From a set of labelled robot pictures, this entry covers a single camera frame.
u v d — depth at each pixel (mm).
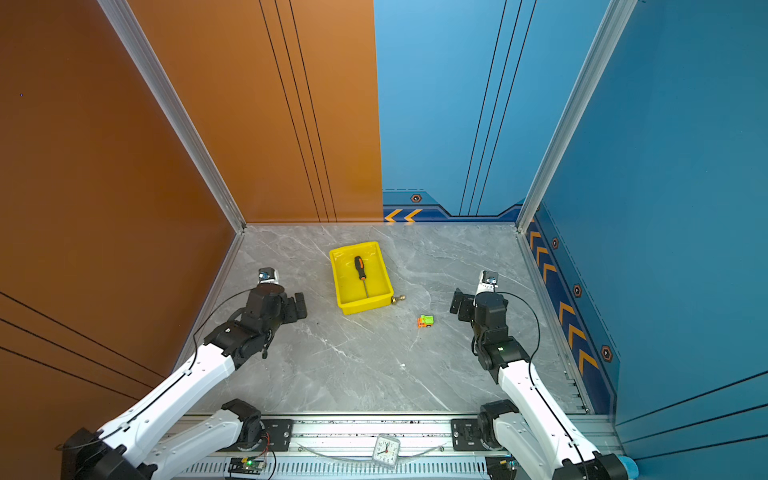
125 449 395
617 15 698
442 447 724
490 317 590
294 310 725
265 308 588
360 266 1052
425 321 913
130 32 724
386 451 697
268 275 699
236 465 725
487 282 694
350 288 1005
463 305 740
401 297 975
